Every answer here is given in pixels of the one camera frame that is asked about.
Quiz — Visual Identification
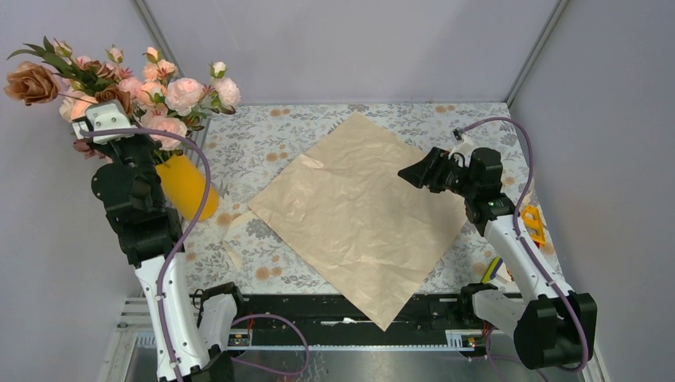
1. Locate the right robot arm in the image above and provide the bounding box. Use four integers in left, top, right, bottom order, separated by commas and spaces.
397, 147, 597, 372

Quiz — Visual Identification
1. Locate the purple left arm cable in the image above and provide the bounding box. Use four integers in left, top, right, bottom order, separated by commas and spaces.
79, 127, 213, 382

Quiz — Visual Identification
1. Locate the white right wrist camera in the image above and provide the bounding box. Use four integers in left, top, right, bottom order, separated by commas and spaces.
451, 128, 475, 161

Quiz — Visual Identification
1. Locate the yellow triangular plastic toy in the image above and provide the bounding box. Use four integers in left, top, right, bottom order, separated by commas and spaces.
505, 205, 548, 280

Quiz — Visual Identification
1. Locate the orange paper bouquet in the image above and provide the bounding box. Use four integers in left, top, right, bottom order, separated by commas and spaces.
248, 112, 466, 330

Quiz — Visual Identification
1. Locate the cream printed ribbon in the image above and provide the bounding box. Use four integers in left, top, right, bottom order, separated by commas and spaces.
221, 211, 257, 272

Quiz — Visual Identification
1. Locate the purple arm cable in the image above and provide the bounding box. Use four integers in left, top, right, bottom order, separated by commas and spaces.
452, 116, 591, 380
79, 127, 213, 382

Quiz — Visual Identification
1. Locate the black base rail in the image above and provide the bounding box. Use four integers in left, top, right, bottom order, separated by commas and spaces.
197, 293, 507, 348

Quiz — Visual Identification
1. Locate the yellow vase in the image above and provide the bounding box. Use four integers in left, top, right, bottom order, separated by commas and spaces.
155, 155, 206, 220

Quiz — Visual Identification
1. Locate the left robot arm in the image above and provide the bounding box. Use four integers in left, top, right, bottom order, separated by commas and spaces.
91, 132, 247, 381

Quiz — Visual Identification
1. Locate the dark mauve rose stem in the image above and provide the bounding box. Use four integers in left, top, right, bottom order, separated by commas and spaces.
72, 138, 108, 161

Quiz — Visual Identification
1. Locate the brown orange rose stem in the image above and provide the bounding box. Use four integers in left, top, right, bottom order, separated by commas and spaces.
4, 38, 134, 121

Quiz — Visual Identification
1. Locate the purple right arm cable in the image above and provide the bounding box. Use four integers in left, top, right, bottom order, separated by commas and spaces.
452, 116, 591, 380

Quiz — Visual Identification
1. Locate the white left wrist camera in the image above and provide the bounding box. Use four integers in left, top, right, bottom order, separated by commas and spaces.
71, 99, 134, 145

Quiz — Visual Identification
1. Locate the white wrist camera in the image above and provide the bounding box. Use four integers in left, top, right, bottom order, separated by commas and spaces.
71, 99, 134, 145
451, 128, 475, 161

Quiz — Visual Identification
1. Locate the pink rose bunch in vase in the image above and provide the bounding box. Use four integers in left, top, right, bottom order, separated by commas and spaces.
54, 41, 222, 138

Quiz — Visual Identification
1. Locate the floral patterned table mat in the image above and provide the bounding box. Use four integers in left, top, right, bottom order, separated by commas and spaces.
185, 103, 539, 294

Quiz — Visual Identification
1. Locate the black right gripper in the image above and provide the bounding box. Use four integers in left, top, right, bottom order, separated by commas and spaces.
397, 146, 478, 199

